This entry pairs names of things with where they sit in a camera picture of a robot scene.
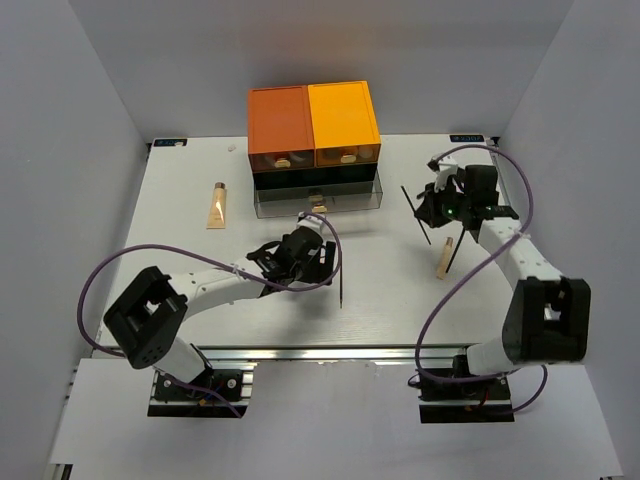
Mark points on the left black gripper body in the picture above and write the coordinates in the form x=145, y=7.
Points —
x=315, y=271

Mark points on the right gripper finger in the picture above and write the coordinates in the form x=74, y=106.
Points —
x=426, y=214
x=429, y=191

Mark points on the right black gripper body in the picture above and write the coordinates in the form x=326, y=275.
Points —
x=450, y=205

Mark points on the clear cabinet drawer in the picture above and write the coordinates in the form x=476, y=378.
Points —
x=322, y=199

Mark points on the clear yellow box drawer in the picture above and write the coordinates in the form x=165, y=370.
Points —
x=347, y=155

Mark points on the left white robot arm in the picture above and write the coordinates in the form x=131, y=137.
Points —
x=146, y=318

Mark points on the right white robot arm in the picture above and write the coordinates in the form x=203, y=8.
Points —
x=548, y=317

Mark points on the right beige concealer tube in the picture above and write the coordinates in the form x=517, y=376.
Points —
x=445, y=258

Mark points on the beige concealer tube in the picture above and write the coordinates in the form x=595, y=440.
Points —
x=217, y=213
x=445, y=258

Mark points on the dark teal drawer cabinet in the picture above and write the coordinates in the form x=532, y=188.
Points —
x=312, y=177

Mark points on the left beige concealer tube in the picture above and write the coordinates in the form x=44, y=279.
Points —
x=217, y=213

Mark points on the yellow drawer box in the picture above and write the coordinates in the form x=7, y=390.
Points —
x=342, y=114

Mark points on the dark orange drawer box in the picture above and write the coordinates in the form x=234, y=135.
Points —
x=279, y=119

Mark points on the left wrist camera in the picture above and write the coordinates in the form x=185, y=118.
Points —
x=313, y=222

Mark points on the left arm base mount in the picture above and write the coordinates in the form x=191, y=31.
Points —
x=223, y=390

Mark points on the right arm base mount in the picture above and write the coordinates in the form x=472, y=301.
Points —
x=454, y=403

